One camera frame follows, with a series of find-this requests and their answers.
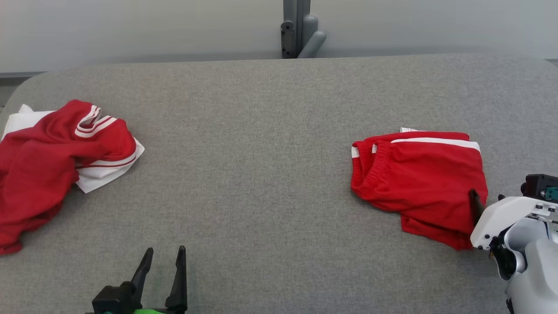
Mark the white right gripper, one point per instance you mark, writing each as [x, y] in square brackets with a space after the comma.
[501, 216]

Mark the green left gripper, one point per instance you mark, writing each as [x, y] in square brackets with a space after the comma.
[152, 312]

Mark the red shorts with white stripe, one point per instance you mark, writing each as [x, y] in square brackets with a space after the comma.
[418, 174]

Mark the red and white shirt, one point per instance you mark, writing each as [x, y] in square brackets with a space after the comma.
[39, 165]

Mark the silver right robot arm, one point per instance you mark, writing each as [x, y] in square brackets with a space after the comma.
[536, 279]

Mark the grey fabric sofa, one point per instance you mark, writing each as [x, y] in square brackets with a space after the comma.
[261, 152]

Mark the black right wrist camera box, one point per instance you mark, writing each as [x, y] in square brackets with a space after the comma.
[532, 184]

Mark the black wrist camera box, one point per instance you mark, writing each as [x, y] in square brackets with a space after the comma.
[532, 184]
[111, 298]

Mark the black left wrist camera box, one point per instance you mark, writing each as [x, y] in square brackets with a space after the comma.
[111, 298]

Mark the grey metal stand post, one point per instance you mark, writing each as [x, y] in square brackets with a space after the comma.
[290, 30]

